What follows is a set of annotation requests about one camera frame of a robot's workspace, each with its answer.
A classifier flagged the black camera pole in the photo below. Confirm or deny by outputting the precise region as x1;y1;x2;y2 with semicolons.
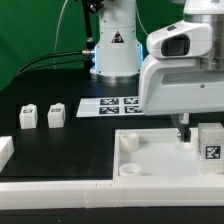
81;0;100;49

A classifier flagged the white square tabletop tray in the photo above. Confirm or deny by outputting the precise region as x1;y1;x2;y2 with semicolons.
113;128;218;179

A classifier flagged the thin grey cable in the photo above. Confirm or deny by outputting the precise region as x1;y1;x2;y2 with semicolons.
53;0;71;69

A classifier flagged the black thick cable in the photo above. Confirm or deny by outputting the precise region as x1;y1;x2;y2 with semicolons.
16;49;96;76

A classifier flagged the white fence wall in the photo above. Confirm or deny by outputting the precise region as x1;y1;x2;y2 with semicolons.
0;136;14;172
0;176;224;210

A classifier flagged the white front fence wall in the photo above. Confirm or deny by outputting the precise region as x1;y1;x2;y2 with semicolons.
0;176;224;210

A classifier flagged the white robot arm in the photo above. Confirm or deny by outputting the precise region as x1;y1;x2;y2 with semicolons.
90;0;224;142

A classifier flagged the white sheet with markers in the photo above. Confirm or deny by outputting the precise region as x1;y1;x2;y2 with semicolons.
76;96;142;118

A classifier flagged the white left fence wall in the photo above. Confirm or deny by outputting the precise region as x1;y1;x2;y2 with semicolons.
0;136;14;172

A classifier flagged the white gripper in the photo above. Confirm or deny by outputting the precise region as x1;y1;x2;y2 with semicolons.
139;55;224;143

